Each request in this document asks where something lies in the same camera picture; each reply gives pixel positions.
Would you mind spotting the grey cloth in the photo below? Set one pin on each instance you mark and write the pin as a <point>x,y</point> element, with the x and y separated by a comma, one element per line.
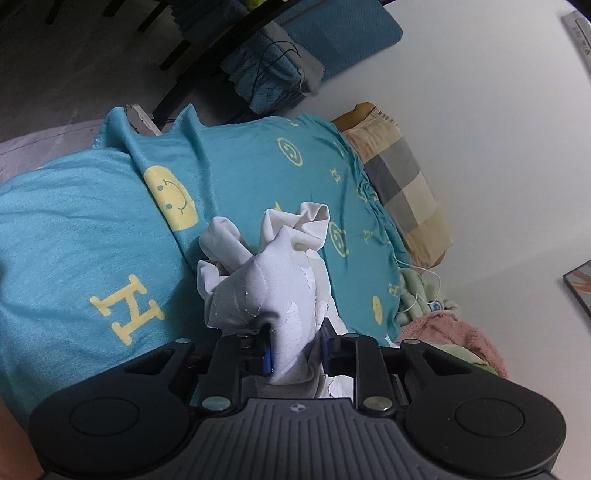
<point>311,69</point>

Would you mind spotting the black framed picture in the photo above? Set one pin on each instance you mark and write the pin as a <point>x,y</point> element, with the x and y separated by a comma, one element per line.
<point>582,286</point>

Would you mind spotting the pink fluffy cloth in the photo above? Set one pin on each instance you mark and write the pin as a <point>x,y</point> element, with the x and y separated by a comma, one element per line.
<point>452,332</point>

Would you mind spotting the white table with black legs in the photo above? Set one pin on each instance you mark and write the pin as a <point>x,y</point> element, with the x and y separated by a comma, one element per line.
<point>194,76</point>

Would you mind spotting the pale green cloth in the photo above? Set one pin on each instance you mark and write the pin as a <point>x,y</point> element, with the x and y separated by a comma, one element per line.
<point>415,295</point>

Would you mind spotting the pale bed sheet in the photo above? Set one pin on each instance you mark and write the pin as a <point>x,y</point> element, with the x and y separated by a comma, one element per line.
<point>37,152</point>

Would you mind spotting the white wall fixture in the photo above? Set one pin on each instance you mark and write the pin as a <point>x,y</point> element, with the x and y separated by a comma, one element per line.
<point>582,37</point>

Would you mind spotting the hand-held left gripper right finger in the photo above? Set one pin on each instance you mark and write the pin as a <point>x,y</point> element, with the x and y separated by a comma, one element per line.
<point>326,350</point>

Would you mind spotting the plaid pillow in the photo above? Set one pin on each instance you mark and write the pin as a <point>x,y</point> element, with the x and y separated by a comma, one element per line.
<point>397,175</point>

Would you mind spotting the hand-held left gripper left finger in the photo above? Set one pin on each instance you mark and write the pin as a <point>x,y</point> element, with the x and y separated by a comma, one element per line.
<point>267,357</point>

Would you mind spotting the white garment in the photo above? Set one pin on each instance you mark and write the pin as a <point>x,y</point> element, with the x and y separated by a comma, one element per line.
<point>272,277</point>

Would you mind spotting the teal blanket with yellow print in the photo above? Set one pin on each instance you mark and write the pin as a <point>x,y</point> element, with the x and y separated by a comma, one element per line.
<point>69,221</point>

